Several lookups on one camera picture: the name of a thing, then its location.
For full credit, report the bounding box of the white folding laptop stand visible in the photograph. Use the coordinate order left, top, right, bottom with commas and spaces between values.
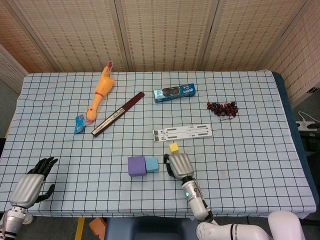
152, 123, 214, 143

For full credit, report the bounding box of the yellow rubber chicken toy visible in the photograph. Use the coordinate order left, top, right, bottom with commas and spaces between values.
85, 60, 116, 124

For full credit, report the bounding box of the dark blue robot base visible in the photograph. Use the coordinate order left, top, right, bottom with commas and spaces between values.
104, 216, 200, 240

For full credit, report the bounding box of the black device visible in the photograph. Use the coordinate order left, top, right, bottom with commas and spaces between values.
300, 130, 320, 152

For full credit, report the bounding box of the white power cable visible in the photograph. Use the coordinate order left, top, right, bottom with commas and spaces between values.
298, 111, 316, 123

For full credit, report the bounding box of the dark red folded fan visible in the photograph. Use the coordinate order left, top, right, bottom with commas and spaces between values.
91, 91, 146, 138

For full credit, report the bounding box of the bamboo folding screen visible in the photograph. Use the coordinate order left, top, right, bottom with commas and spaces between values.
0, 0, 320, 107

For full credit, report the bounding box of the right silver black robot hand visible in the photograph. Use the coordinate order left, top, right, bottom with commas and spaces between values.
163, 152, 195, 180

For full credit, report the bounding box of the orange block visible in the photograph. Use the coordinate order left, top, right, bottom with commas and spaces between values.
89, 217, 106, 239

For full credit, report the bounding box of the blue white small packet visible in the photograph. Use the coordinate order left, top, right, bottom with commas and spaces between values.
73, 112, 87, 135

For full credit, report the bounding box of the blue checkered tablecloth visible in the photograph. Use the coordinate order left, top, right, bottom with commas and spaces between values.
0, 70, 318, 218

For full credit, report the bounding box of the large purple foam cube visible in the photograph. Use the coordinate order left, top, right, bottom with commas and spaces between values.
127, 155, 147, 178

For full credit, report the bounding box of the medium light blue foam cube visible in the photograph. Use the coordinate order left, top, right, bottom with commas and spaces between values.
145, 156, 160, 173

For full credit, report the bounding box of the dark blue table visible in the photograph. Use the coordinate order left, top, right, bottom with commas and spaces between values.
271, 71, 320, 219

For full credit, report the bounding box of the blue cookie box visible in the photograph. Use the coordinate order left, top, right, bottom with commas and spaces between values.
153, 83, 196, 104

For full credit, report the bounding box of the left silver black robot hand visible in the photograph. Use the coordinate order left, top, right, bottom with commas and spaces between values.
9, 156, 59, 209

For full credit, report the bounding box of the white power strip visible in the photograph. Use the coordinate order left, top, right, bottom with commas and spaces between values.
295, 120, 320, 132

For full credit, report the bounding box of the dark red grape bunch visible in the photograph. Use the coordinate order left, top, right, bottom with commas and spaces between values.
206, 101, 239, 123

